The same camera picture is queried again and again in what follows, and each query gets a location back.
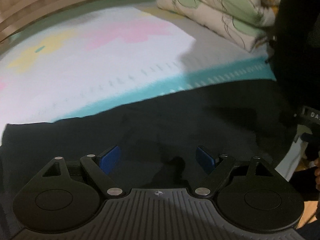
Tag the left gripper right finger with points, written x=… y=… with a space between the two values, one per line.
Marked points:
x=251 y=194

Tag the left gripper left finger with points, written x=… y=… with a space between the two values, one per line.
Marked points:
x=64 y=195

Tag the black pants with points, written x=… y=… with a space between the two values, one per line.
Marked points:
x=158 y=137

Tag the person's right hand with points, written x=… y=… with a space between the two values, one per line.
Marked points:
x=317 y=173

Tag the floral folded quilt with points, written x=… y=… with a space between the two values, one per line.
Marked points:
x=243 y=22

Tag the floral bed blanket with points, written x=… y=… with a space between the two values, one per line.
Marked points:
x=103 y=54

